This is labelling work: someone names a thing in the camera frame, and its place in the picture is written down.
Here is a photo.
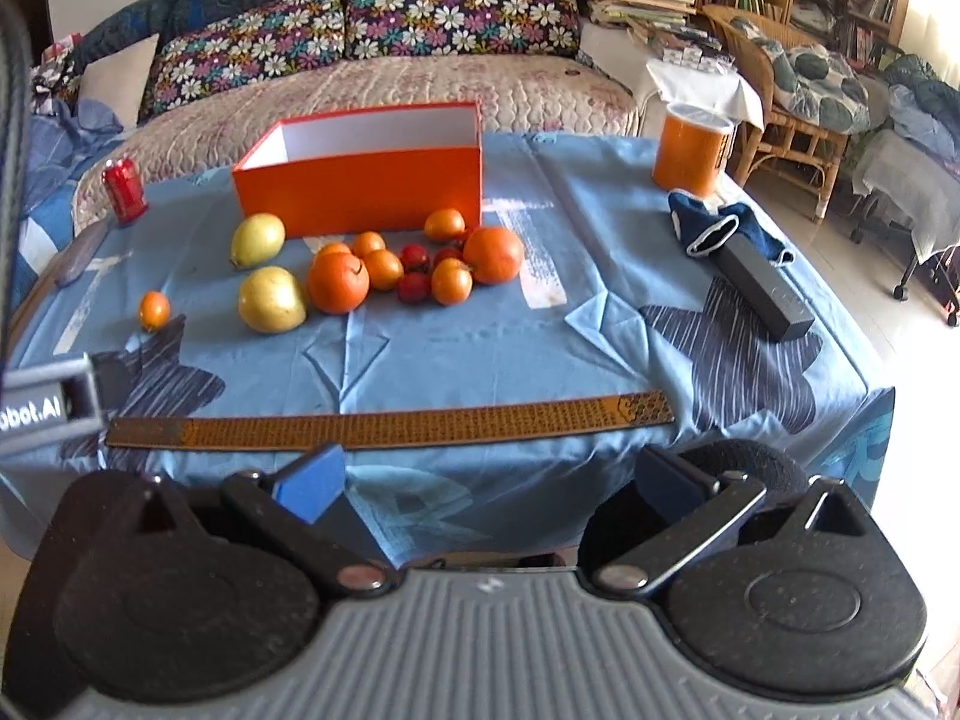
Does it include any blue tablecloth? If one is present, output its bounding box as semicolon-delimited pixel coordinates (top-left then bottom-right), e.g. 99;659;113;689
13;133;895;564

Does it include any long brown patterned ruler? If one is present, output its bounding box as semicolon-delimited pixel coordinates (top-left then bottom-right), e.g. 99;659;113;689
106;392;674;452

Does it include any large orange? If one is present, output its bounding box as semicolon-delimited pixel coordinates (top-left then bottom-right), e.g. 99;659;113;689
308;252;370;316
462;226;526;284

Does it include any dark grey rectangular box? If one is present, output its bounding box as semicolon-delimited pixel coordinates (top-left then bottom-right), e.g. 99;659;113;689
713;234;814;341

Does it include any red cherry tomato right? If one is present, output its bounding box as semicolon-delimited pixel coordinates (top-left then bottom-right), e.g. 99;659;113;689
433;247;462;268

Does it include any grey glasses case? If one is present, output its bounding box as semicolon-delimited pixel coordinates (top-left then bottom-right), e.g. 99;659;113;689
53;220;110;288

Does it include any white pillow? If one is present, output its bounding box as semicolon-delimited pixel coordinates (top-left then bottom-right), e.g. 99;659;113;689
78;34;160;130

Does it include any wicker armchair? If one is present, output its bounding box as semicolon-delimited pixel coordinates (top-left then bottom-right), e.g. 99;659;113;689
701;5;871;221

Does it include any orange cardboard box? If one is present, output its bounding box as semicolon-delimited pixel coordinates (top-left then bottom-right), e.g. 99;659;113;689
233;103;483;238

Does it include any small tangerine back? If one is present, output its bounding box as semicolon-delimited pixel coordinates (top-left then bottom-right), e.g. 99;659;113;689
352;231;387;259

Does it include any quilted sofa cover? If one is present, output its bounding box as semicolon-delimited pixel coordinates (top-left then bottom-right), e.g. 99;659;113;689
106;55;641;185

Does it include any blue striped bedsheet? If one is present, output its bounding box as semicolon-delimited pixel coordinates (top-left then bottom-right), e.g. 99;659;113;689
10;99;124;310

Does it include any lone small tangerine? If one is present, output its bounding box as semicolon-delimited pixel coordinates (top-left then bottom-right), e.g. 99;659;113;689
139;291;171;333

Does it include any small tangerine by box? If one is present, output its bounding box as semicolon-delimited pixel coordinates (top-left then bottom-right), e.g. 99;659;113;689
423;208;467;244

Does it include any red cherry tomato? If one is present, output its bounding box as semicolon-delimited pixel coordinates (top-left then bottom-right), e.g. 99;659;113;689
433;247;462;268
395;271;431;304
400;244;431;273

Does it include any red cherry tomato front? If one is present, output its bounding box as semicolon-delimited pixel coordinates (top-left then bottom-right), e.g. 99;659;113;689
395;271;431;304

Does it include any red cherry tomato middle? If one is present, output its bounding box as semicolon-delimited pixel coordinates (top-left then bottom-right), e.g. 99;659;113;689
400;244;431;273

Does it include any left floral cushion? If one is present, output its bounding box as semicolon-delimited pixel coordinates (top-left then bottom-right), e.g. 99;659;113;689
140;0;345;121

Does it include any right floral cushion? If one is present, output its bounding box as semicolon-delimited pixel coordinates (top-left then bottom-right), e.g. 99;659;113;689
347;0;581;60

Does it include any small tangerine middle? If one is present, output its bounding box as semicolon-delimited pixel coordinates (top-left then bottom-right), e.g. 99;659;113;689
363;249;405;293

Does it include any floral cushion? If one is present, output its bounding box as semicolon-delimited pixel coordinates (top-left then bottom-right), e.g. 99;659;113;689
347;0;581;60
140;0;345;121

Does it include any dark blue cloth pouch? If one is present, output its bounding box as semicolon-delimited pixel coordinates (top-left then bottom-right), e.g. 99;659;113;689
667;190;796;266

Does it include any orange cylindrical container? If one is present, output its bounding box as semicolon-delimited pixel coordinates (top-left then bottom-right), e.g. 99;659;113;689
652;103;737;199

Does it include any red soda can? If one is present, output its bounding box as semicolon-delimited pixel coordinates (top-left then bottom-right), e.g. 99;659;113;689
101;158;148;226

